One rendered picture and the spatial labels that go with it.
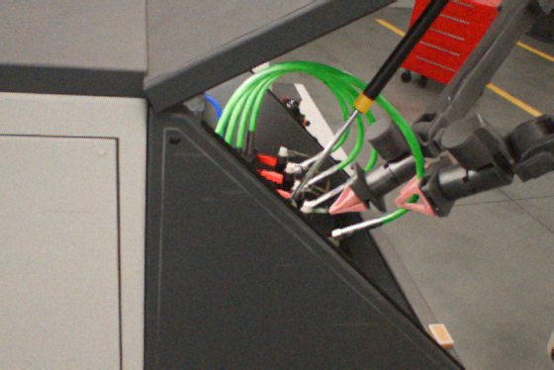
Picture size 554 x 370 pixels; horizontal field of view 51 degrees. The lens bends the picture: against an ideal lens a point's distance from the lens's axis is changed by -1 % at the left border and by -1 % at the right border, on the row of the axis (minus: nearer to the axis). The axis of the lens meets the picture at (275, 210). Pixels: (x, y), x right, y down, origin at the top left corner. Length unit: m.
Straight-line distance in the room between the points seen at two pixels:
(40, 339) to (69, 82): 0.37
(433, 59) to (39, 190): 4.92
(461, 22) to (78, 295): 4.74
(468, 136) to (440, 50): 4.51
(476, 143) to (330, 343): 0.37
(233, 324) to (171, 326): 0.09
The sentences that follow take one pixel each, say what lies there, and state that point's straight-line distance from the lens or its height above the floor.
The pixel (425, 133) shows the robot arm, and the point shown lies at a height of 1.29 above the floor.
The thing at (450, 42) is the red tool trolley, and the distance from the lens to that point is 5.35.
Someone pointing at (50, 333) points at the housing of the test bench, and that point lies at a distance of 0.85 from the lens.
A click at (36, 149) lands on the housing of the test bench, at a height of 1.40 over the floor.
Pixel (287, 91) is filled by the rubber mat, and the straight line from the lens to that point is 2.10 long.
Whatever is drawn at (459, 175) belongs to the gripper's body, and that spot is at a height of 1.31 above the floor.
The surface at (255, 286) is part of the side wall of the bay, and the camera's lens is 0.81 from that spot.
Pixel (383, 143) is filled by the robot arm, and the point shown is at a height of 1.28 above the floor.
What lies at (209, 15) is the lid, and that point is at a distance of 0.73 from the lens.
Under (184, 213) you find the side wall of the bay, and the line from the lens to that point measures 0.72.
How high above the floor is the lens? 1.71
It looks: 32 degrees down
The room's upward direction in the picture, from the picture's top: 9 degrees clockwise
